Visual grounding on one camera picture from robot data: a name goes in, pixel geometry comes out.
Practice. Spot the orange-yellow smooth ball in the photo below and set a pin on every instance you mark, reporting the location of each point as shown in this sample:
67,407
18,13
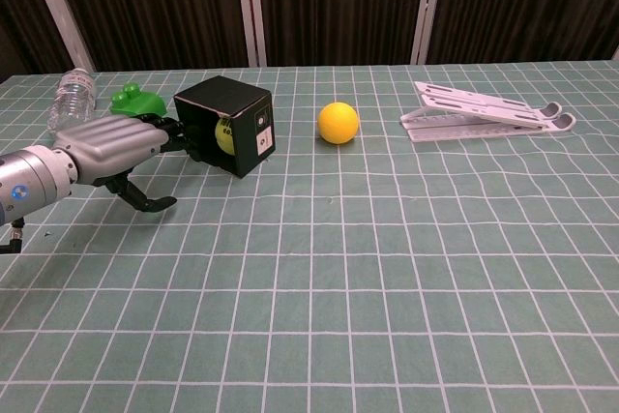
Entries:
338,123

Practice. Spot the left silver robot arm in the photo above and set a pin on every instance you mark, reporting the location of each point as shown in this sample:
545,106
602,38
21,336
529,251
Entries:
34,181

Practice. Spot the white metal frame post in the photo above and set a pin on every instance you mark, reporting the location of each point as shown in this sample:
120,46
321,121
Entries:
428,6
60,9
251,7

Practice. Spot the white folding laptop stand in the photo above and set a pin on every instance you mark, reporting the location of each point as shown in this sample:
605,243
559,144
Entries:
483,113

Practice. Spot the green toy building block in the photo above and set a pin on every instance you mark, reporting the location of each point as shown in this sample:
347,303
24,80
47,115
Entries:
137,99

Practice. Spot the dark ribbed curtain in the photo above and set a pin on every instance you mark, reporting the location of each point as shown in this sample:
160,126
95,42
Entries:
338,2

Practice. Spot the clear plastic water bottle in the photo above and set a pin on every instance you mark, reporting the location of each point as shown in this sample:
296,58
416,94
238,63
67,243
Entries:
72,98

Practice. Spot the yellow tennis ball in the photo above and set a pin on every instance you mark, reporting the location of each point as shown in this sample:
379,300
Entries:
226,135

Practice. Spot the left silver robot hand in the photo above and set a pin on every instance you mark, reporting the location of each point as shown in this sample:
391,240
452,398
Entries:
113,144

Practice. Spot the black cardboard box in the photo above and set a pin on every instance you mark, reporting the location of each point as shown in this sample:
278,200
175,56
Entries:
242,137

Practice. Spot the green grid tablecloth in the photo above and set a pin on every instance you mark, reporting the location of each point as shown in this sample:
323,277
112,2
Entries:
338,297

